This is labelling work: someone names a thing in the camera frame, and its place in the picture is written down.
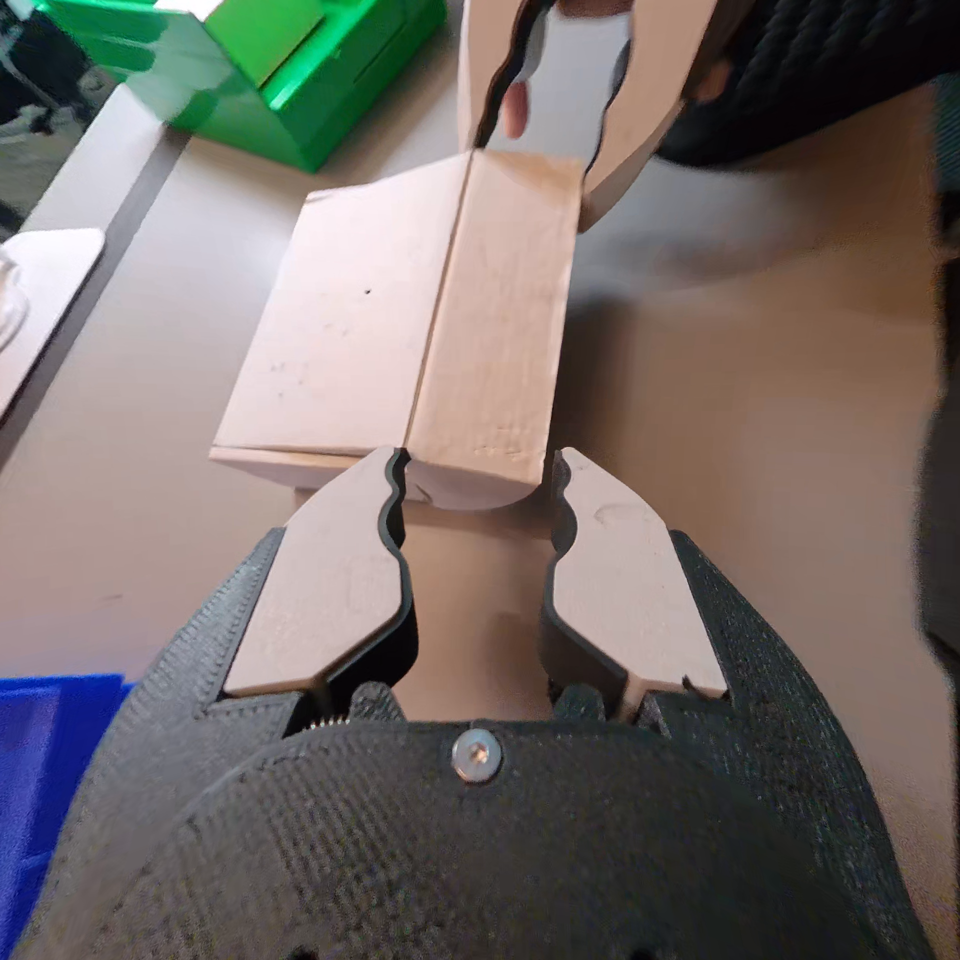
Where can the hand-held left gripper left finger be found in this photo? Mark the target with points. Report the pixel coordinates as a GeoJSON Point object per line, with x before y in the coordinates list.
{"type": "Point", "coordinates": [330, 585]}

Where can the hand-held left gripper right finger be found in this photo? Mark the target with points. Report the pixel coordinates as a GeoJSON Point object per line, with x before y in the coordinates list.
{"type": "Point", "coordinates": [630, 592]}

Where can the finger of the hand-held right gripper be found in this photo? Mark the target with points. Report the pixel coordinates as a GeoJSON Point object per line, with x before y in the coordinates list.
{"type": "Point", "coordinates": [487, 52]}
{"type": "Point", "coordinates": [660, 82]}

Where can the cardboard box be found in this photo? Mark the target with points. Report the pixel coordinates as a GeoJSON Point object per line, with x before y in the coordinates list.
{"type": "Point", "coordinates": [360, 322]}

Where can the person's right forearm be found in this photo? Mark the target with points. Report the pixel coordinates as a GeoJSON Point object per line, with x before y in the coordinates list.
{"type": "Point", "coordinates": [825, 75]}

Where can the grey desk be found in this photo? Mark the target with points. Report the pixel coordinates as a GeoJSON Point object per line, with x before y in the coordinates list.
{"type": "Point", "coordinates": [712, 375]}

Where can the person's right hand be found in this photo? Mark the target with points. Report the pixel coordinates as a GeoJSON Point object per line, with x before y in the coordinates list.
{"type": "Point", "coordinates": [514, 112]}

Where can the green plastic bin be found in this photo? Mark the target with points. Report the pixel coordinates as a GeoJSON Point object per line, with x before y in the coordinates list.
{"type": "Point", "coordinates": [225, 105]}

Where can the blue plastic bin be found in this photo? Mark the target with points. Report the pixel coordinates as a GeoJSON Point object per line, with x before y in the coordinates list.
{"type": "Point", "coordinates": [37, 757]}

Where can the person's dark clothing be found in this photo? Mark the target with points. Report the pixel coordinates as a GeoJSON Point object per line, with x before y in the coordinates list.
{"type": "Point", "coordinates": [946, 375]}

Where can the white flat board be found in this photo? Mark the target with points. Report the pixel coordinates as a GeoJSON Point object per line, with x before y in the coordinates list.
{"type": "Point", "coordinates": [56, 300]}

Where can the clear glass object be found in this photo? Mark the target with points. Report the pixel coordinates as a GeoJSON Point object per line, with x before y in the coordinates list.
{"type": "Point", "coordinates": [10, 307]}

